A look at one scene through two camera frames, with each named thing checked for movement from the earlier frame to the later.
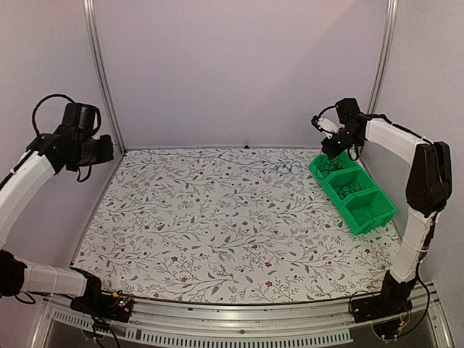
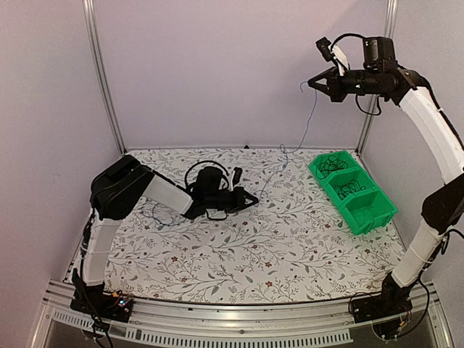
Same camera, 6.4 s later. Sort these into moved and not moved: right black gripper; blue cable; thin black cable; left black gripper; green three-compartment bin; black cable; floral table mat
Moved: blue cable; right black gripper; left black gripper
Not moved: thin black cable; floral table mat; green three-compartment bin; black cable
